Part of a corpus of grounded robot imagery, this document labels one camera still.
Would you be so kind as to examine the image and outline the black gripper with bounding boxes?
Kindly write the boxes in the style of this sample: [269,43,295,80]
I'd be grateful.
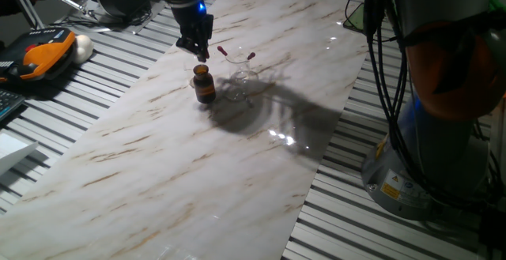
[170,1,215,63]

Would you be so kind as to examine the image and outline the metal teleoperation rod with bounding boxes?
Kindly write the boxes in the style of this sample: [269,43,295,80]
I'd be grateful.
[31,0,96,19]

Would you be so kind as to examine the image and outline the smartphone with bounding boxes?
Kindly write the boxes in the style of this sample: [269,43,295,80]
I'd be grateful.
[342,2,367,32]

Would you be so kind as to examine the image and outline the black sleeved forearm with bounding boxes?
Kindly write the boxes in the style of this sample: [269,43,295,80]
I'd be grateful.
[0,0,37,17]

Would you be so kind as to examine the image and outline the brown glass bottle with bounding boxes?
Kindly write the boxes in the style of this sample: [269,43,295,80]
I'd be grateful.
[192,63,217,105]

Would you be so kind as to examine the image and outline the wide clear glass beaker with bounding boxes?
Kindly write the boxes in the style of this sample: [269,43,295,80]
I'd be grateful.
[225,53,261,88]

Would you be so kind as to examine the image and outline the white round plastic object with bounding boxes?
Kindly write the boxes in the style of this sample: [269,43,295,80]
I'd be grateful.
[70,34,95,65]

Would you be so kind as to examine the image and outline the marble pattern board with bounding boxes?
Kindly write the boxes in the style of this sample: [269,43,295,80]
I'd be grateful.
[0,0,381,260]

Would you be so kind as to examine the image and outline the orange black teach pendant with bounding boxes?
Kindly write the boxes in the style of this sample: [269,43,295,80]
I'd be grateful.
[0,26,77,84]

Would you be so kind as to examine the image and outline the metal tripod leg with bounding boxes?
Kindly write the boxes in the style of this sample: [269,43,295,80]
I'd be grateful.
[3,0,45,31]

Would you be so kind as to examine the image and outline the dark computer keyboard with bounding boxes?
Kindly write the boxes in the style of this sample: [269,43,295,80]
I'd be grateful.
[0,89,27,122]

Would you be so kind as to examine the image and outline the white paper sheet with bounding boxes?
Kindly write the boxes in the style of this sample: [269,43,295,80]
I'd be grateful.
[0,132,40,177]

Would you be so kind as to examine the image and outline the black cables by plate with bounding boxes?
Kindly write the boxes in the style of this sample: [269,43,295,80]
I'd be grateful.
[51,6,154,30]

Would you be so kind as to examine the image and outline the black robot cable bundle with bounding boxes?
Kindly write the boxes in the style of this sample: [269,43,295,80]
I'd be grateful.
[344,0,499,213]

